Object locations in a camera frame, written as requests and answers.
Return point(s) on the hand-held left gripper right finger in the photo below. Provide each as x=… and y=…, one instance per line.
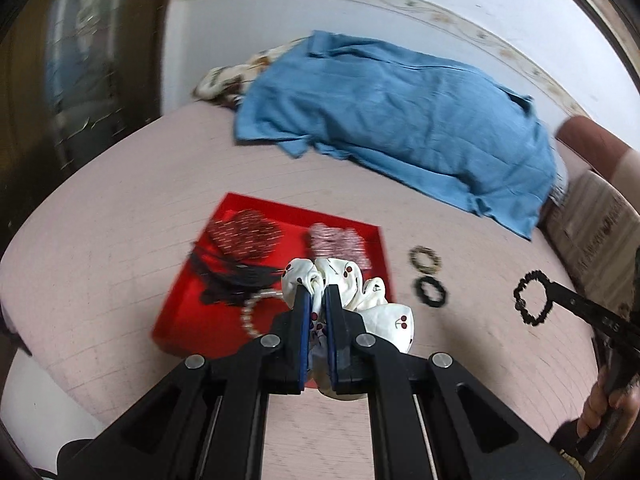
x=332, y=320

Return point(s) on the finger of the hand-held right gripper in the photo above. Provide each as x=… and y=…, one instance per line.
x=570, y=300

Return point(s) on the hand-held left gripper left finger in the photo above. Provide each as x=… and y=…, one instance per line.
x=302, y=320

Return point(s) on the white cherry print scrunchie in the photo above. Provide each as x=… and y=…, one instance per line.
x=360, y=280

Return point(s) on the red plaid scrunchie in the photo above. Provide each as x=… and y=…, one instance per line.
x=332, y=240

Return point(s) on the red polka dot scrunchie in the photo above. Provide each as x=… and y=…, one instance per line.
x=245, y=232

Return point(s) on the red tray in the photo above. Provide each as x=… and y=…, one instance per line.
x=190, y=310

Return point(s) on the person's right hand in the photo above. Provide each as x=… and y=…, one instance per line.
x=592, y=410

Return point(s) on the grey quilted cloth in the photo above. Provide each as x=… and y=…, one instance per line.
x=561, y=180

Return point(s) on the reddish brown sofa cushion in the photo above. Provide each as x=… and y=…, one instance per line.
x=590, y=140

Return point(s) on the blue blanket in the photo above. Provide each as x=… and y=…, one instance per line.
x=400, y=110

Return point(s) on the white floral cloth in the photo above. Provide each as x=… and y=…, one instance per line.
x=220, y=82

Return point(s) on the dark wooden wardrobe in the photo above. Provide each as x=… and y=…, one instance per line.
x=75, y=85

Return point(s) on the dark wooden door frame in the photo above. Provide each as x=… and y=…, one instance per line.
x=610, y=15

